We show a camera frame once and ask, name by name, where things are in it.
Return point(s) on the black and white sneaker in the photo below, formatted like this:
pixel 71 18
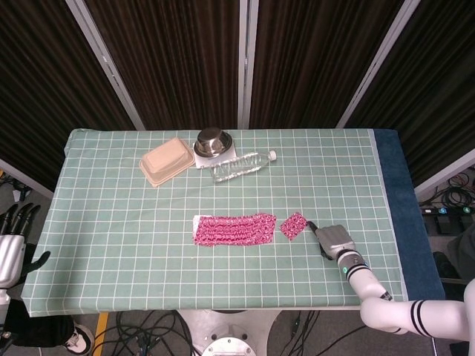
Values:
pixel 79 337

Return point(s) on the black trouser leg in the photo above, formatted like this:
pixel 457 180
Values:
pixel 33 326

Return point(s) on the clear plastic water bottle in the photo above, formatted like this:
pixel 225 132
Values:
pixel 237 168

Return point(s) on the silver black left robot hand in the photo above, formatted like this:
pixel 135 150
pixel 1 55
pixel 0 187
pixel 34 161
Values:
pixel 11 256

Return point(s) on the small red knitted square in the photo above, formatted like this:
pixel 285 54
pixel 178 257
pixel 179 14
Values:
pixel 293 225

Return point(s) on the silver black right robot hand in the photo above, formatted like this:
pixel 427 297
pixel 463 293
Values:
pixel 335 239

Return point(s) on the long red knitted cloth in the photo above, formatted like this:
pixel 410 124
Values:
pixel 234 230

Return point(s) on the grey metal frame post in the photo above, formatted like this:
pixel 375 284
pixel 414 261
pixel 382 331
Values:
pixel 378 63
pixel 248 63
pixel 26 180
pixel 445 172
pixel 107 66

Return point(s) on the white kitchen scale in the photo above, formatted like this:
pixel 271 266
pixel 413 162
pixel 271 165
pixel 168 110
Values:
pixel 204 162

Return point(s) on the beige plastic lunch container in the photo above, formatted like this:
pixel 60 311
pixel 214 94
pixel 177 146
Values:
pixel 165 165

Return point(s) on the green checked tablecloth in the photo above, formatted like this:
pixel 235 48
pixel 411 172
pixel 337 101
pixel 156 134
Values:
pixel 185 270

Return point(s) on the dark blue table cover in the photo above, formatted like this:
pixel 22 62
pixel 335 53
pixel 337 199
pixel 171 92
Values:
pixel 404 222

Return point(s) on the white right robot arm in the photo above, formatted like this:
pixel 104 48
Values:
pixel 393 308

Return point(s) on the dark brown corrugated panel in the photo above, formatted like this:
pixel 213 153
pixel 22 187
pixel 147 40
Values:
pixel 44 74
pixel 178 63
pixel 438 92
pixel 315 63

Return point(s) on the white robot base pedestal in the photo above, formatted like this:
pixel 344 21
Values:
pixel 226 333

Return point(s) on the stainless steel bowl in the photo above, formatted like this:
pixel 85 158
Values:
pixel 212 142

